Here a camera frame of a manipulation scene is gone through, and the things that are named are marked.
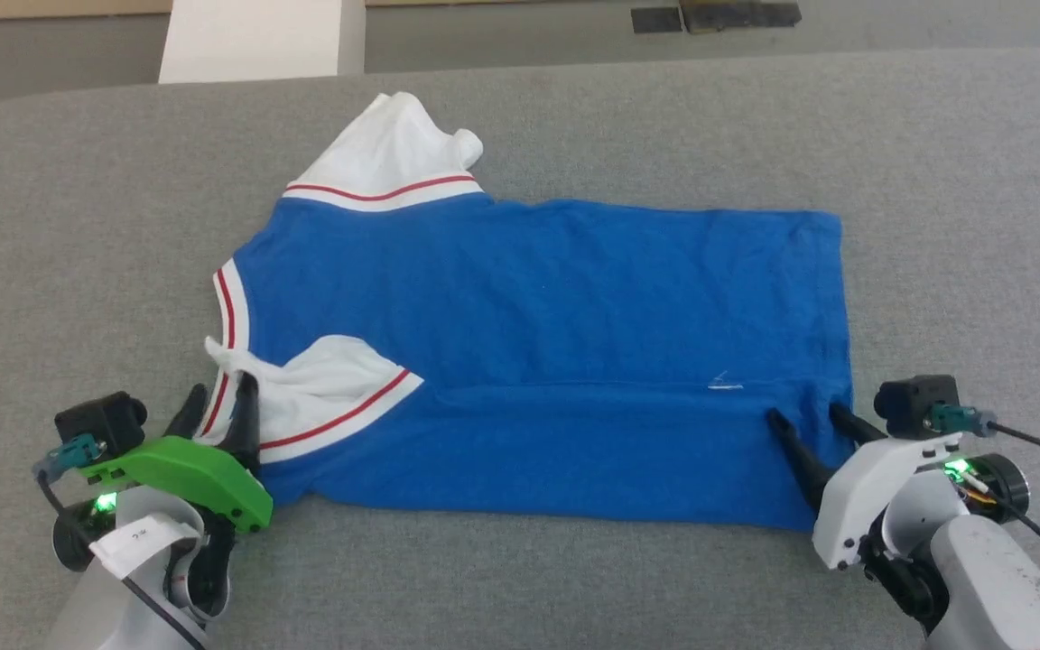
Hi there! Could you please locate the long black floor mat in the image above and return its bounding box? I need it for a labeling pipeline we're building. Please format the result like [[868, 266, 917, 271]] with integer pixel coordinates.
[[681, 0, 803, 34]]

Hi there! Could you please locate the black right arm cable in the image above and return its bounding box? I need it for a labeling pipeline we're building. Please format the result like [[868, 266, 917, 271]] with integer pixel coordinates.
[[928, 404, 1040, 470]]

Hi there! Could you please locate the white box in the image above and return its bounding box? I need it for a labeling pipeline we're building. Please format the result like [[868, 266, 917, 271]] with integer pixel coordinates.
[[159, 0, 367, 86]]

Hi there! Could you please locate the small black floor mat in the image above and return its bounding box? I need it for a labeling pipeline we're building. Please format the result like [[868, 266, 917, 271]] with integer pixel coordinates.
[[631, 7, 684, 35]]

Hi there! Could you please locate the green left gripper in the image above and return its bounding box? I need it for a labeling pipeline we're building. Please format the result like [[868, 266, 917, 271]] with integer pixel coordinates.
[[78, 372, 274, 535]]

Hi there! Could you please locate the blue white red-striped t-shirt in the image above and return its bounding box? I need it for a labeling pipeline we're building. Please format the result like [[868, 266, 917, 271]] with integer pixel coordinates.
[[204, 91, 855, 532]]

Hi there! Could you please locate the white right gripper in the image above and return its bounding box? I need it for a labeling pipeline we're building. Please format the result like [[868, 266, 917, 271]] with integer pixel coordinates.
[[765, 401, 974, 572]]

